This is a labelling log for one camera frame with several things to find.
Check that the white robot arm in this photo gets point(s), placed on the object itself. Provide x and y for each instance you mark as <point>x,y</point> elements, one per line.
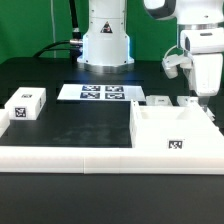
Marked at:
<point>106,46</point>

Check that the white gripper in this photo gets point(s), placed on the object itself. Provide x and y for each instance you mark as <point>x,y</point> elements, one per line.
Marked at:
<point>204,48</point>

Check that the white U-shaped fence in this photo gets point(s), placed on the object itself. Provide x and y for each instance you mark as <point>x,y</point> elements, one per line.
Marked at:
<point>110,160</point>

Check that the white cabinet body box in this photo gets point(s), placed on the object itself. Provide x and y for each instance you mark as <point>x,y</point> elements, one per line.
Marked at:
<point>172,127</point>

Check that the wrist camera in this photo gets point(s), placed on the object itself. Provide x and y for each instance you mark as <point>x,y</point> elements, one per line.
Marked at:
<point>170,64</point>

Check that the white cabinet top box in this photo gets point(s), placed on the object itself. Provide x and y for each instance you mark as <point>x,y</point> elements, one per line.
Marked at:
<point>26,103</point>

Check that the white cabinet door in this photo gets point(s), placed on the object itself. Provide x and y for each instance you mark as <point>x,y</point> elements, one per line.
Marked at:
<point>158,100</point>
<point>185,101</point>

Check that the white marker sheet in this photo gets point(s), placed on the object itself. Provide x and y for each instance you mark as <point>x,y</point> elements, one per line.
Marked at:
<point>87,92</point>

